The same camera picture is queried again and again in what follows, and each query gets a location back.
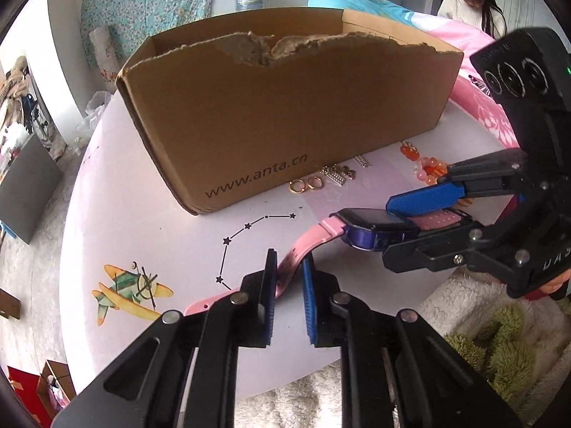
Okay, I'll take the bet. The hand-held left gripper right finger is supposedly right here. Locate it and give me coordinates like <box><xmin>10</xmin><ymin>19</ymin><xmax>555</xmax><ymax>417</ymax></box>
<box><xmin>301</xmin><ymin>256</ymin><xmax>522</xmax><ymax>428</ymax></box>

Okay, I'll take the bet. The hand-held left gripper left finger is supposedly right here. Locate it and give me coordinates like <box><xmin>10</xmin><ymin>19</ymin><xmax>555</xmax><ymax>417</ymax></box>
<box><xmin>51</xmin><ymin>247</ymin><xmax>279</xmax><ymax>428</ymax></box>

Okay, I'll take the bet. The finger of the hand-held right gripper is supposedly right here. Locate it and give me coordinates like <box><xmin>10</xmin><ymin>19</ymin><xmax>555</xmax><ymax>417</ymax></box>
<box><xmin>386</xmin><ymin>148</ymin><xmax>551</xmax><ymax>217</ymax></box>
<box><xmin>381</xmin><ymin>189</ymin><xmax>563</xmax><ymax>286</ymax></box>

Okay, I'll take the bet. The pink orange bead bracelet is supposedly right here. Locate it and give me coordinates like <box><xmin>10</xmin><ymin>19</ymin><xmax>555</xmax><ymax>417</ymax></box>
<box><xmin>414</xmin><ymin>157</ymin><xmax>474</xmax><ymax>208</ymax></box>

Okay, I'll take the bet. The pink and purple smartwatch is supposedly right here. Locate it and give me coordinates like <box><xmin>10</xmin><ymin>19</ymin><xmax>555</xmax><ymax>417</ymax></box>
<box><xmin>183</xmin><ymin>207</ymin><xmax>474</xmax><ymax>317</ymax></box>

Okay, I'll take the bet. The brown cardboard box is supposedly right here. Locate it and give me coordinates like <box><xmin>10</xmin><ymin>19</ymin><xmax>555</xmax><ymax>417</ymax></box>
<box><xmin>115</xmin><ymin>6</ymin><xmax>465</xmax><ymax>217</ymax></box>

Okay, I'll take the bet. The white fluffy blanket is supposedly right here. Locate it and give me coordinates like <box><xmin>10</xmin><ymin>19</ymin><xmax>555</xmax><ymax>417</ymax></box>
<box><xmin>232</xmin><ymin>267</ymin><xmax>571</xmax><ymax>428</ymax></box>

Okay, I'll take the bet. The green fluffy cloth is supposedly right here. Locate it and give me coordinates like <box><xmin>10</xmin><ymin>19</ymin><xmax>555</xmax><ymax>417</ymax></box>
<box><xmin>441</xmin><ymin>305</ymin><xmax>558</xmax><ymax>404</ymax></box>

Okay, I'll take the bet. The blue patterned quilt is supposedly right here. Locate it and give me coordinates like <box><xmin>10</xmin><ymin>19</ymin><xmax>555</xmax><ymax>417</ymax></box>
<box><xmin>308</xmin><ymin>0</ymin><xmax>429</xmax><ymax>23</ymax></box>

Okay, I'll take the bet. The brown paper bag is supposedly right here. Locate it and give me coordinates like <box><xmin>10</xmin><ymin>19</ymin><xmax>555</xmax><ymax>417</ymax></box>
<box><xmin>38</xmin><ymin>359</ymin><xmax>77</xmax><ymax>411</ymax></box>

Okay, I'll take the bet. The clear plastic bag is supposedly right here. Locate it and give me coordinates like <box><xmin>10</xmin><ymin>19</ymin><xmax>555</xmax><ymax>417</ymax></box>
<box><xmin>74</xmin><ymin>91</ymin><xmax>117</xmax><ymax>143</ymax></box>

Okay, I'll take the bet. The small brown box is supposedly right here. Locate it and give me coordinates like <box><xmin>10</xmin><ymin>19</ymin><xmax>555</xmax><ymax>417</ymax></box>
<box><xmin>0</xmin><ymin>289</ymin><xmax>22</xmax><ymax>320</ymax></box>

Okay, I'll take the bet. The grey cabinet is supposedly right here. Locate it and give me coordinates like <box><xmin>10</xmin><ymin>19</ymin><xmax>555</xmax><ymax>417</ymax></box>
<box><xmin>0</xmin><ymin>133</ymin><xmax>63</xmax><ymax>245</ymax></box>

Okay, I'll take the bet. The red shopping bag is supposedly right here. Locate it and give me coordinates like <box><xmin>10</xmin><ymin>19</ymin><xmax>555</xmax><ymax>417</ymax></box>
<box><xmin>6</xmin><ymin>366</ymin><xmax>45</xmax><ymax>428</ymax></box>

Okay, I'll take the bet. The pile of clothes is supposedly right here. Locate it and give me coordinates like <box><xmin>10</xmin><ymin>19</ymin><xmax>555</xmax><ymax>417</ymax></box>
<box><xmin>0</xmin><ymin>56</ymin><xmax>41</xmax><ymax>134</ymax></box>

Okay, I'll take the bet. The floral cloth wall hanging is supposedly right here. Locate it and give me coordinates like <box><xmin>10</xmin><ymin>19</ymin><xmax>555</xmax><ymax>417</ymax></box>
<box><xmin>80</xmin><ymin>0</ymin><xmax>226</xmax><ymax>70</ymax></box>

